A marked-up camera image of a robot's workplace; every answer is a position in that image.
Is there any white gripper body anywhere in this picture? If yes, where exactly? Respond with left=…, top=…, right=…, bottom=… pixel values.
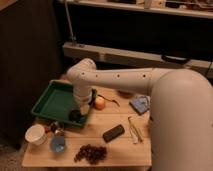
left=74, top=95, right=92, bottom=115

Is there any dark brush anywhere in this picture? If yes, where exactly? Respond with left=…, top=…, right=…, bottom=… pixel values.
left=69, top=109, right=83, bottom=122

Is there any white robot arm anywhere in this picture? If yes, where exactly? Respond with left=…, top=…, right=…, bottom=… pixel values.
left=67, top=58, right=213, bottom=171

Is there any green plastic tray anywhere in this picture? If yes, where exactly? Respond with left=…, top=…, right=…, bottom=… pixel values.
left=31, top=81, right=97, bottom=127

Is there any dark thin stick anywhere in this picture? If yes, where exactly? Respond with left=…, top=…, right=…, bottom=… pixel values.
left=98, top=94, right=120, bottom=107

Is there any apple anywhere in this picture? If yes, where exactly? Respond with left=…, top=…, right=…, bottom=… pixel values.
left=94, top=97, right=106, bottom=110

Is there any small metal cup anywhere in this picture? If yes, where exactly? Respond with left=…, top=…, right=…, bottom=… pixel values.
left=50, top=121, right=64, bottom=133

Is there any black rectangular block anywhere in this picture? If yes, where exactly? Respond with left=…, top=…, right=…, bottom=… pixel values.
left=103, top=125, right=125, bottom=143

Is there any light wooden shelf beam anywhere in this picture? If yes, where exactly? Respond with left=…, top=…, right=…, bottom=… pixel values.
left=63, top=42, right=213, bottom=79

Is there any blue cup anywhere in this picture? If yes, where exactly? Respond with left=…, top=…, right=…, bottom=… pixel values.
left=50, top=136, right=65, bottom=153

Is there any blue folded cloth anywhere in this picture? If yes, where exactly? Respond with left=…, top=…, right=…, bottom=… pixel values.
left=129, top=96, right=150, bottom=115

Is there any bunch of dark grapes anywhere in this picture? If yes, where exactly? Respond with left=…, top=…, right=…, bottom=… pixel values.
left=74, top=144, right=107, bottom=165

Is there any white cup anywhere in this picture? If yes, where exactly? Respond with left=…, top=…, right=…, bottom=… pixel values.
left=25, top=124, right=47, bottom=145

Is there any upper shelf board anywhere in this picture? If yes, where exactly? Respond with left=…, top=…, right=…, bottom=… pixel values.
left=56, top=0, right=213, bottom=20

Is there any metal pole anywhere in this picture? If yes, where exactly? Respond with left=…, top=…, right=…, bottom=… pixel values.
left=64, top=0, right=77, bottom=46

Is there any black handle on shelf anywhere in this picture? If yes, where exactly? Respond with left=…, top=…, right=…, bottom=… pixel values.
left=161, top=55, right=191, bottom=65

